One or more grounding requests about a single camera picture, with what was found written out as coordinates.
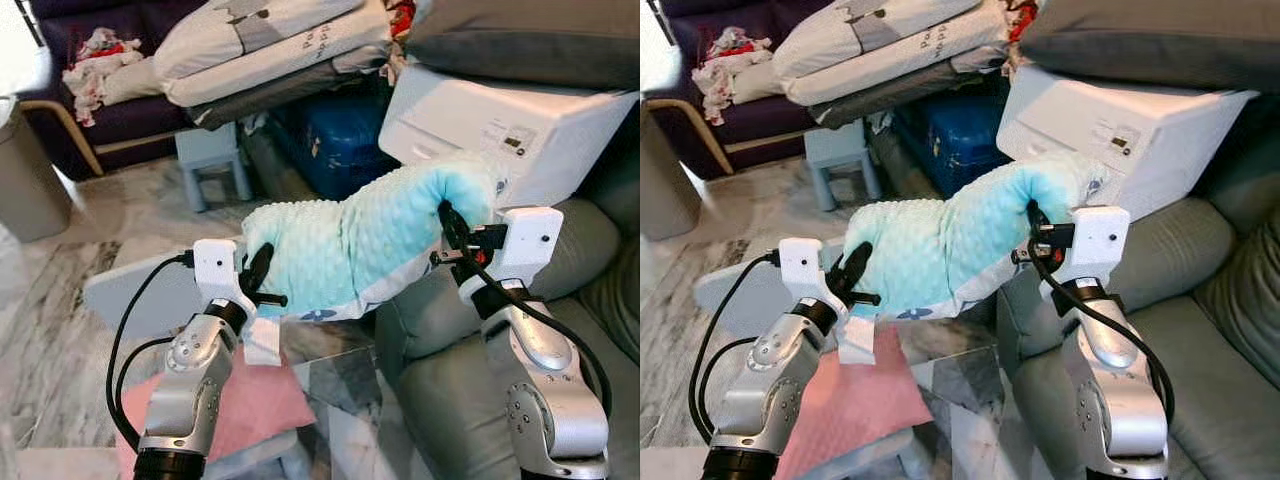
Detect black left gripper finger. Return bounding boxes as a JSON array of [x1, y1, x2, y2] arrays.
[[246, 243, 275, 293], [840, 241, 872, 294]]

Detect light blue pillow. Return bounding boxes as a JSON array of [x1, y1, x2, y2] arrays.
[[243, 152, 513, 366], [842, 150, 1113, 366]]

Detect grey-green leather sofa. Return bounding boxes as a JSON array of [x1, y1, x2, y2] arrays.
[[985, 92, 1280, 480], [375, 95, 641, 480]]

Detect dark purple sofa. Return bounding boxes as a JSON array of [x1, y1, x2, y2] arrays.
[[20, 0, 263, 181], [655, 0, 886, 183]]

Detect pale grey low table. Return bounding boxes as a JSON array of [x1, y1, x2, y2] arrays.
[[83, 238, 251, 343], [692, 262, 806, 339]]

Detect white printer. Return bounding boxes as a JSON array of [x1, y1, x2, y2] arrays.
[[997, 62, 1261, 223], [380, 65, 641, 211]]

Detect blue suitcase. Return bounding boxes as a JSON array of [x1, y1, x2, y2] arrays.
[[268, 90, 403, 201], [888, 92, 1013, 199]]

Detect small pale blue stool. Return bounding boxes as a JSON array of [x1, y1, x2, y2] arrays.
[[175, 122, 253, 214], [803, 122, 885, 213]]

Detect grey folded quilt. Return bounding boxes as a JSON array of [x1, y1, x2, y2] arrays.
[[808, 48, 1013, 131], [185, 45, 401, 133]]

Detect grey bin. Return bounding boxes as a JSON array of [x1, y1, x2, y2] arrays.
[[0, 97, 74, 244], [640, 105, 704, 242]]

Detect dark grey cushion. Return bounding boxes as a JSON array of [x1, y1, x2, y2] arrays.
[[1018, 0, 1280, 95], [405, 0, 641, 93]]

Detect small red cloth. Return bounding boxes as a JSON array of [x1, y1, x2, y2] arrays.
[[1003, 0, 1033, 46], [385, 0, 419, 61]]

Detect white and grey folded bedding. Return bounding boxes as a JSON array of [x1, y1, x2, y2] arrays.
[[155, 0, 401, 109], [772, 0, 1021, 109]]

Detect red and white patterned cloth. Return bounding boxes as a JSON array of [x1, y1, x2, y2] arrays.
[[62, 28, 149, 128], [692, 26, 779, 128]]

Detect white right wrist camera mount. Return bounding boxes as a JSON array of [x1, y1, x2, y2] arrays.
[[497, 207, 565, 293], [1070, 206, 1131, 288]]

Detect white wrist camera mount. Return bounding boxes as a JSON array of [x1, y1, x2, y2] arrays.
[[193, 238, 259, 314], [1070, 206, 1131, 288], [497, 207, 565, 293], [778, 238, 847, 313]]

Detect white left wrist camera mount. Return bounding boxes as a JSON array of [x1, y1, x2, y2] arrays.
[[193, 238, 259, 314], [778, 238, 847, 313]]

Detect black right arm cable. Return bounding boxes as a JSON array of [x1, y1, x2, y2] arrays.
[[443, 212, 613, 421], [1027, 212, 1176, 426]]

